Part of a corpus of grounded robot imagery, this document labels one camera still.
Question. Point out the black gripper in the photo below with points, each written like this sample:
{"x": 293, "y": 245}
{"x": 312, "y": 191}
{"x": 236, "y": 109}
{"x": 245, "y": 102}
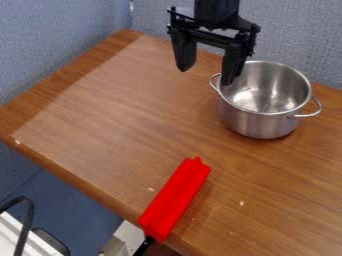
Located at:
{"x": 219, "y": 27}

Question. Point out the red rectangular block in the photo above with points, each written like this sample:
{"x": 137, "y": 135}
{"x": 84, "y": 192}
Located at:
{"x": 169, "y": 203}

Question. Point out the stainless steel pot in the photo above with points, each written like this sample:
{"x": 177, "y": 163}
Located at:
{"x": 267, "y": 99}

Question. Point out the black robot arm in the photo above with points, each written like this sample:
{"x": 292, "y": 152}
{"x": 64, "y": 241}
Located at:
{"x": 212, "y": 23}

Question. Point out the white equipment under table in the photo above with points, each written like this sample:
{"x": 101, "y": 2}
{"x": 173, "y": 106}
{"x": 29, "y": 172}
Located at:
{"x": 37, "y": 246}

